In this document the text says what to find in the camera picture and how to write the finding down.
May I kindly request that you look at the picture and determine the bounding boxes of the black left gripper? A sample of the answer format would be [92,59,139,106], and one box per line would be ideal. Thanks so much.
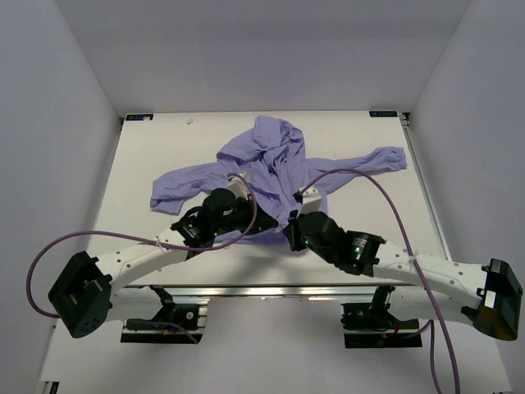
[212,194,278,237]

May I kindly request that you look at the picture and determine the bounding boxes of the lavender zip-up hooded jacket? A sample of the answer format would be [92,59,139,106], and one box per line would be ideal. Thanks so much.
[150,116,407,245]

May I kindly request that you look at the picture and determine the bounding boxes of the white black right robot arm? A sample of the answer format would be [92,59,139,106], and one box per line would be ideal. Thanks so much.
[284,211,523,341]

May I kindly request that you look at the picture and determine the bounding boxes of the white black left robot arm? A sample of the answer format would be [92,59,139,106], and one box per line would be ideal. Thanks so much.
[48,188,278,339]

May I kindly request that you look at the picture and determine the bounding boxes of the blue label sticker right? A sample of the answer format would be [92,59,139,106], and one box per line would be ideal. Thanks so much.
[368,110,399,117]

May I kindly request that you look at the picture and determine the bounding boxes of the blue label sticker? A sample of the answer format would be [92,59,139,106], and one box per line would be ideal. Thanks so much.
[368,110,399,117]
[125,113,153,121]

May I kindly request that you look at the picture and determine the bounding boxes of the blue label sticker left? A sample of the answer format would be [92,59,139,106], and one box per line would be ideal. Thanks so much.
[125,113,153,121]

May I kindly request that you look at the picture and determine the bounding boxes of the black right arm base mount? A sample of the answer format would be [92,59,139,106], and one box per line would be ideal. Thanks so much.
[340,285,422,349]

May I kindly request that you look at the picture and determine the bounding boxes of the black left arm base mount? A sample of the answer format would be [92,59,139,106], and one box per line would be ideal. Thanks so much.
[121,285,208,345]

